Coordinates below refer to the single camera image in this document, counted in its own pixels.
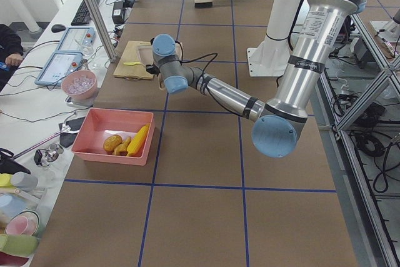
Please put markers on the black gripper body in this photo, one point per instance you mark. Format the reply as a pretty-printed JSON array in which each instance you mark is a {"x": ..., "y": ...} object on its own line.
[{"x": 155, "y": 73}]

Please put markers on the beige hand brush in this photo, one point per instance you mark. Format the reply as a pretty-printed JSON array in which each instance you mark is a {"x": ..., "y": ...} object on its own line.
[{"x": 203, "y": 3}]

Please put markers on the yellow toy corn cob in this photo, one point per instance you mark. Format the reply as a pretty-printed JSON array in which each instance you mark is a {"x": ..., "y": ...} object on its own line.
[{"x": 137, "y": 141}]

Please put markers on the brown toy potato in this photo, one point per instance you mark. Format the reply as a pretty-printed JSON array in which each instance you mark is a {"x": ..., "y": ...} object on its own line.
[{"x": 111, "y": 143}]

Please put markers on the tan toy ginger root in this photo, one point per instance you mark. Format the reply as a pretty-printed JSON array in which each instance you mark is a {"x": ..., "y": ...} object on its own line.
[{"x": 121, "y": 150}]

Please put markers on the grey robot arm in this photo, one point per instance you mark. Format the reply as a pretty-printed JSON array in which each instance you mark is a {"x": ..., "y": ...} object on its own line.
[{"x": 300, "y": 36}]

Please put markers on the pink plastic bin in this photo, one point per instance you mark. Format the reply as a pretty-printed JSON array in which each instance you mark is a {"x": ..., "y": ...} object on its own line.
[{"x": 100, "y": 124}]

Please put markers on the yellow plastic knife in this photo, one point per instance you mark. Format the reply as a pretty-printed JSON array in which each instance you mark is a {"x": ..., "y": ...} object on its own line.
[{"x": 132, "y": 63}]

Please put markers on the bamboo cutting board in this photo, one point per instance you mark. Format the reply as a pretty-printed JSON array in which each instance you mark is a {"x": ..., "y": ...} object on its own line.
[{"x": 131, "y": 72}]

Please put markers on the pink bowl with pieces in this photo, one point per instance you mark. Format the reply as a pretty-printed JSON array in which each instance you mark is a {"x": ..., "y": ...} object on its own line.
[{"x": 80, "y": 84}]

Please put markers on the black keyboard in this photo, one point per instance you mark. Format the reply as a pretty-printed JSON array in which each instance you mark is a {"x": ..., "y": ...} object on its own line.
[{"x": 82, "y": 16}]

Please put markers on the blue teach pendant tablet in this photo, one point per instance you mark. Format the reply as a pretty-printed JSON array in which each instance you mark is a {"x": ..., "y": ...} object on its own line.
[{"x": 58, "y": 66}]

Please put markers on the black computer mouse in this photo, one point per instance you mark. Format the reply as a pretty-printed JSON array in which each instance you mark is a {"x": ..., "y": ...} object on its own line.
[{"x": 57, "y": 28}]

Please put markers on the aluminium frame post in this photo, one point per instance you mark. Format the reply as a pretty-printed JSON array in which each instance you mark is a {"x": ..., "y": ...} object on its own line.
[{"x": 101, "y": 29}]

